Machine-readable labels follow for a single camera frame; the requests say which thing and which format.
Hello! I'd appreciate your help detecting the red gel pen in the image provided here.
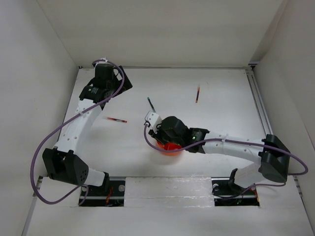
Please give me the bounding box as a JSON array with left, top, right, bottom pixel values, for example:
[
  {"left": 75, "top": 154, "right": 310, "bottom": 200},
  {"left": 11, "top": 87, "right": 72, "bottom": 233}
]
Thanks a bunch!
[{"left": 103, "top": 117, "right": 127, "bottom": 123}]

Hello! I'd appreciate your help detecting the aluminium rail at table edge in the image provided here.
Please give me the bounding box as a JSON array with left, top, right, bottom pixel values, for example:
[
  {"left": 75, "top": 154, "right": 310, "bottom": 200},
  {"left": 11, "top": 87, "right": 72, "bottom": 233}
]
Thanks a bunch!
[{"left": 245, "top": 64, "right": 273, "bottom": 134}]

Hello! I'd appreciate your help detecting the green gel pen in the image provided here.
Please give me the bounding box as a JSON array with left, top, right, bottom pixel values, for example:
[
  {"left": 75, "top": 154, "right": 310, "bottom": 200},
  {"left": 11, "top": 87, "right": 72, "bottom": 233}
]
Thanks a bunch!
[{"left": 147, "top": 97, "right": 156, "bottom": 113}]

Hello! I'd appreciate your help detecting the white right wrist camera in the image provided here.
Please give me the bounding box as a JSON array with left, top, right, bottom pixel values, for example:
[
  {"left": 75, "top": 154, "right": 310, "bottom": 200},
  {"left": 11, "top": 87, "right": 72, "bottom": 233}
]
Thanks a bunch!
[{"left": 145, "top": 111, "right": 162, "bottom": 133}]

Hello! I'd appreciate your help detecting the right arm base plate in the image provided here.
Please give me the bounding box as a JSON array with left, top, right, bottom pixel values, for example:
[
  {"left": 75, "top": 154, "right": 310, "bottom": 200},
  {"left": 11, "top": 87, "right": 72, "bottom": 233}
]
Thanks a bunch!
[{"left": 212, "top": 178, "right": 260, "bottom": 207}]

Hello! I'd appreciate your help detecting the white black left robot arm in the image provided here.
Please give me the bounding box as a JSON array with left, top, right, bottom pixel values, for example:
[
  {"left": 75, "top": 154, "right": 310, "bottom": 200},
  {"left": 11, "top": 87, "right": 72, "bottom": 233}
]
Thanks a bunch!
[{"left": 42, "top": 59, "right": 132, "bottom": 195}]

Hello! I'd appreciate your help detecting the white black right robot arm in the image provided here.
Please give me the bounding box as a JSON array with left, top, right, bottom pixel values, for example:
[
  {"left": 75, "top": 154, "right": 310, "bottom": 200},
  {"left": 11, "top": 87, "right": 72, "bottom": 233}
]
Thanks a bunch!
[{"left": 144, "top": 112, "right": 290, "bottom": 197}]

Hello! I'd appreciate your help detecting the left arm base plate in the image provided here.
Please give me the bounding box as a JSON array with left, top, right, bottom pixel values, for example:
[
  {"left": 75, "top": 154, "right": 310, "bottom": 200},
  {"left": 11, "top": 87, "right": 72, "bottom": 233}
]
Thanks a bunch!
[{"left": 80, "top": 177, "right": 126, "bottom": 207}]

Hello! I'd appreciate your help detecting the orange round organizer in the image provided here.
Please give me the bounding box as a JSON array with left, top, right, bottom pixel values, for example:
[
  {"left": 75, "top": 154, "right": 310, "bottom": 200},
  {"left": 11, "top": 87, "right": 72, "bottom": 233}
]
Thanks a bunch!
[{"left": 156, "top": 141, "right": 182, "bottom": 156}]

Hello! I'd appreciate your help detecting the dark red orange-tipped pen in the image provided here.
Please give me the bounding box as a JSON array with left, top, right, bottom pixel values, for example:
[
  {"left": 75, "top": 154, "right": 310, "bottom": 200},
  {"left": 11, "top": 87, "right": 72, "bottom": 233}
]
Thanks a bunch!
[{"left": 195, "top": 85, "right": 200, "bottom": 103}]

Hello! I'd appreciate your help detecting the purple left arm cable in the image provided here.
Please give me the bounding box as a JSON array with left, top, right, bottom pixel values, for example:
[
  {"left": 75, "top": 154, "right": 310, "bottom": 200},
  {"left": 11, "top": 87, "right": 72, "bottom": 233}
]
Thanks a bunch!
[{"left": 30, "top": 58, "right": 125, "bottom": 206}]

